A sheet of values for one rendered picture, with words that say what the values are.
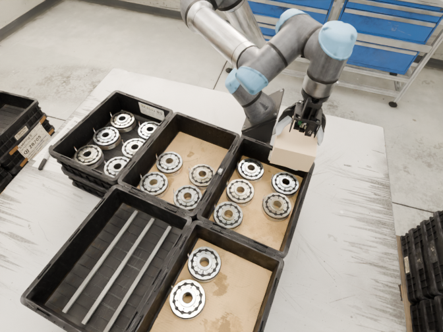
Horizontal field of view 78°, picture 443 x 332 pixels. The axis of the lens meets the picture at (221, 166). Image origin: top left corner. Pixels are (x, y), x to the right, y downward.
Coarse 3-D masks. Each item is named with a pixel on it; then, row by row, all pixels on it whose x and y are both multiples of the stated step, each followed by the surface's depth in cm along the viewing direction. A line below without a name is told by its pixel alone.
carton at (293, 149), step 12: (288, 132) 84; (300, 132) 84; (276, 144) 81; (288, 144) 81; (300, 144) 81; (312, 144) 81; (276, 156) 83; (288, 156) 81; (300, 156) 80; (312, 156) 79; (300, 168) 84
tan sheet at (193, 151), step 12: (180, 132) 121; (180, 144) 117; (192, 144) 117; (204, 144) 117; (192, 156) 113; (204, 156) 114; (216, 156) 114; (156, 168) 109; (216, 168) 110; (168, 180) 106; (180, 180) 106; (168, 192) 102
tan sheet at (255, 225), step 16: (240, 160) 113; (224, 192) 104; (240, 192) 104; (256, 192) 104; (272, 192) 105; (256, 208) 100; (256, 224) 97; (272, 224) 97; (256, 240) 93; (272, 240) 93
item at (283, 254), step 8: (240, 144) 105; (264, 144) 106; (232, 152) 103; (224, 168) 98; (312, 168) 100; (216, 184) 94; (304, 192) 94; (208, 200) 90; (200, 208) 88; (200, 216) 86; (296, 216) 88; (208, 224) 85; (216, 224) 85; (296, 224) 86; (232, 232) 84; (248, 240) 84; (288, 240) 83; (264, 248) 81; (272, 248) 81; (288, 248) 82; (280, 256) 80
